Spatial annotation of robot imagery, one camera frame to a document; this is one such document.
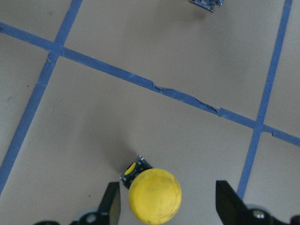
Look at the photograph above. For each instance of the green push button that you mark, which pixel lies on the green push button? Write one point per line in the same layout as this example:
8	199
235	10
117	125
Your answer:
208	4

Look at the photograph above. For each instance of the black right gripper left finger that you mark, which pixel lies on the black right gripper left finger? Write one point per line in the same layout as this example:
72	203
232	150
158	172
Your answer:
108	212

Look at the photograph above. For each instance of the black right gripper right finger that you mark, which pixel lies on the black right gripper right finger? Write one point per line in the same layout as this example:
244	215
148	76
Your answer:
230	208

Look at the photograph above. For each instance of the yellow push button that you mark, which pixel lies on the yellow push button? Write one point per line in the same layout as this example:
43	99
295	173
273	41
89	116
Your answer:
154	194

